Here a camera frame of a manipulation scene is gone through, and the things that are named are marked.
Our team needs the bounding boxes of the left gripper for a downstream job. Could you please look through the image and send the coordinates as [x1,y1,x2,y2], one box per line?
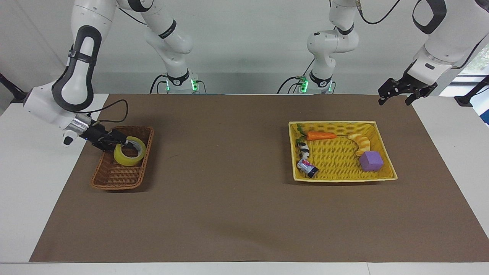
[378,60,438,106]

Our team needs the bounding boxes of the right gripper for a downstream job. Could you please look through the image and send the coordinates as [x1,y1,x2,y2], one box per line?
[85,125,136,152]

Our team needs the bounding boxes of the yellow tape roll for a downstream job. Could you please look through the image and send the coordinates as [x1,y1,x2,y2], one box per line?
[113,136,147,167]

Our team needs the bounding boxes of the brown wicker basket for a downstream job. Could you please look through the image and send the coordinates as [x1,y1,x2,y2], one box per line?
[91,126,155,191]

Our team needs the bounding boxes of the yellow woven basket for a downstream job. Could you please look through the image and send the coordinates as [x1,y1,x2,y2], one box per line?
[288,121,398,183]

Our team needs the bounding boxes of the yellow toy croissant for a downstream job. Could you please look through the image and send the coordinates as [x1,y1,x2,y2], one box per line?
[348,133,371,157]

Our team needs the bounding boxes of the black stand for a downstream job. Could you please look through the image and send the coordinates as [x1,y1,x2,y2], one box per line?
[0,73,29,104]
[454,76,489,108]

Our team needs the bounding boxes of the purple cube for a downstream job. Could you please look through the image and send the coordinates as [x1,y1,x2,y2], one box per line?
[359,151,384,172]

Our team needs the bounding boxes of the window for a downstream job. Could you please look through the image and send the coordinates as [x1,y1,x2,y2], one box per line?
[457,43,489,78]

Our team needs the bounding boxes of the orange toy carrot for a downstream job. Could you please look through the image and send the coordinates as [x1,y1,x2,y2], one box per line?
[296,124,338,143]

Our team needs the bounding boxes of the small printed wrapper packet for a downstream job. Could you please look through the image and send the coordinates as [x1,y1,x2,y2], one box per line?
[297,158,320,179]

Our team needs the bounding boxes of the black cable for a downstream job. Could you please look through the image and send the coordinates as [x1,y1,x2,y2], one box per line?
[277,57,316,94]
[149,74,169,94]
[450,37,487,70]
[78,99,129,126]
[118,6,148,26]
[356,0,402,26]

